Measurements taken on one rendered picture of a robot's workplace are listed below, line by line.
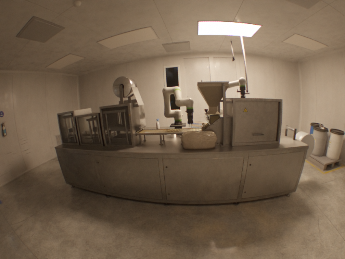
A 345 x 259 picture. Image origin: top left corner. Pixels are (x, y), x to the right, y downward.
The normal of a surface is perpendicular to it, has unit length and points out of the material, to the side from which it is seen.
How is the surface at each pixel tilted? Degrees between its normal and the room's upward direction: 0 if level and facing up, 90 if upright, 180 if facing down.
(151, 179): 90
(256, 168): 90
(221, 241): 0
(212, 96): 114
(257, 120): 90
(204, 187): 90
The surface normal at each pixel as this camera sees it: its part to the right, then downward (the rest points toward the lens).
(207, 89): -0.11, 0.59
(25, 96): 0.99, -0.03
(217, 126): -0.15, 0.22
